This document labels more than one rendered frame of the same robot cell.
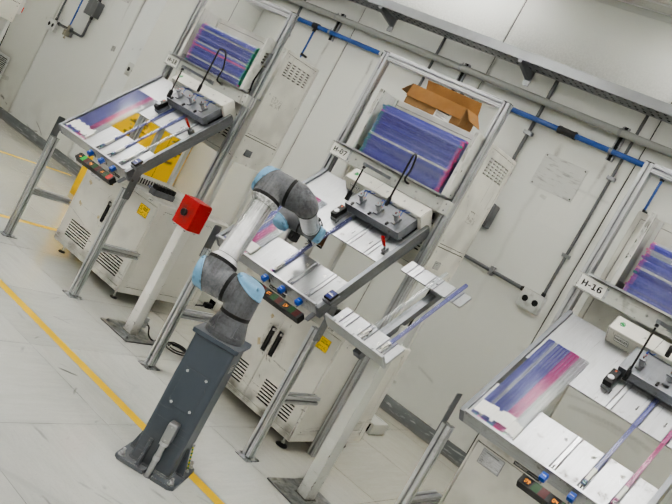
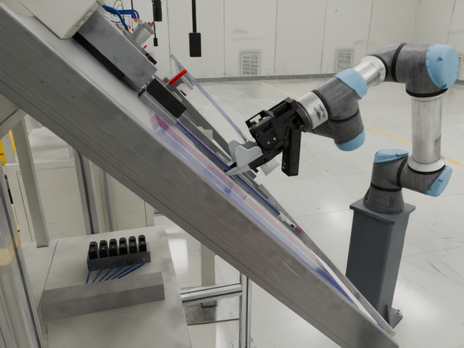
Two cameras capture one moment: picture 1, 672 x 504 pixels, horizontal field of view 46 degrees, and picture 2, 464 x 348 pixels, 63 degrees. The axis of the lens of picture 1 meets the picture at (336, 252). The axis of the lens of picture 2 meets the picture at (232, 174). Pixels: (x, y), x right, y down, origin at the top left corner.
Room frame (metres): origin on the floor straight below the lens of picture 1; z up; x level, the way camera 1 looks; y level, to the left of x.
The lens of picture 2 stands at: (4.22, 0.63, 1.22)
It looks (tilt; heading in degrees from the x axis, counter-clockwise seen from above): 22 degrees down; 221
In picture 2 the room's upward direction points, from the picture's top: straight up
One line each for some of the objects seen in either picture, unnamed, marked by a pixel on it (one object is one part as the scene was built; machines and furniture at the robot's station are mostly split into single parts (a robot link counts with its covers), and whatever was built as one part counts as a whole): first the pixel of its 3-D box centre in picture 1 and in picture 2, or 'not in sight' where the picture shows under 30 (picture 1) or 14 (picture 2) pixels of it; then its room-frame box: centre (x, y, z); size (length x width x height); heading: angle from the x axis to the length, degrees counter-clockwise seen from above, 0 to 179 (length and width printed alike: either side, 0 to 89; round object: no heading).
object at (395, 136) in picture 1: (415, 149); not in sight; (3.88, -0.10, 1.52); 0.51 x 0.13 x 0.27; 56
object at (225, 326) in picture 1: (230, 323); (384, 194); (2.81, 0.21, 0.60); 0.15 x 0.15 x 0.10
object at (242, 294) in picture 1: (243, 294); (391, 166); (2.81, 0.22, 0.72); 0.13 x 0.12 x 0.14; 81
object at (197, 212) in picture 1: (163, 267); not in sight; (4.03, 0.74, 0.39); 0.24 x 0.24 x 0.78; 56
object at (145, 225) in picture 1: (148, 180); not in sight; (4.66, 1.17, 0.66); 1.01 x 0.73 x 1.31; 146
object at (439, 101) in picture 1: (453, 107); not in sight; (4.19, -0.17, 1.82); 0.68 x 0.30 x 0.20; 56
